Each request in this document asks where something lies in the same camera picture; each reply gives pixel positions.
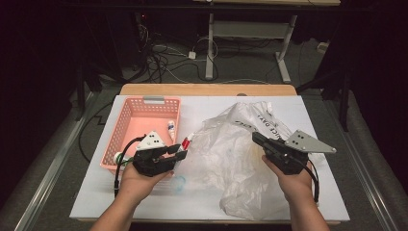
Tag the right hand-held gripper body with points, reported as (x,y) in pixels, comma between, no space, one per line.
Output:
(288,157)

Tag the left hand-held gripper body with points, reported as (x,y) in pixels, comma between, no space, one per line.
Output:
(150,163)

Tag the red and white tube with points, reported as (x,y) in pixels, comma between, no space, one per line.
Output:
(185,144)

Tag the small white and blue tube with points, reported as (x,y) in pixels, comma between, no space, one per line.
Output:
(171,130)

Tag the small green and white bottle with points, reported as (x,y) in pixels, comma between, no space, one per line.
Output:
(120,158)

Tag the clear plastic bag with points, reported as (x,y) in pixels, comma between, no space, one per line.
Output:
(231,160)

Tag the pink plastic basket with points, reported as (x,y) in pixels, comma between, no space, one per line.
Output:
(141,123)

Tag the person's left hand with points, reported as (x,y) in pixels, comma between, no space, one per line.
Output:
(138,186)

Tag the person's right hand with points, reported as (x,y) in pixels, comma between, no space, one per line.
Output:
(296,186)

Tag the clear plastic cup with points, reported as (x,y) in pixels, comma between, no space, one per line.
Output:
(179,184)

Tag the white board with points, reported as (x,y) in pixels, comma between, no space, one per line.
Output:
(198,109)

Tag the black stand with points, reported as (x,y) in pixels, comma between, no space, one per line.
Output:
(345,109)
(80,96)

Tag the white power adapter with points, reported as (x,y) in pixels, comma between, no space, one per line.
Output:
(191,55)

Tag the metal floor rail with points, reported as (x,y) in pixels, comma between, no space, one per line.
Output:
(51,176)
(365,179)

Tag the white desk frame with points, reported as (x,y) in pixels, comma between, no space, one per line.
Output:
(210,48)

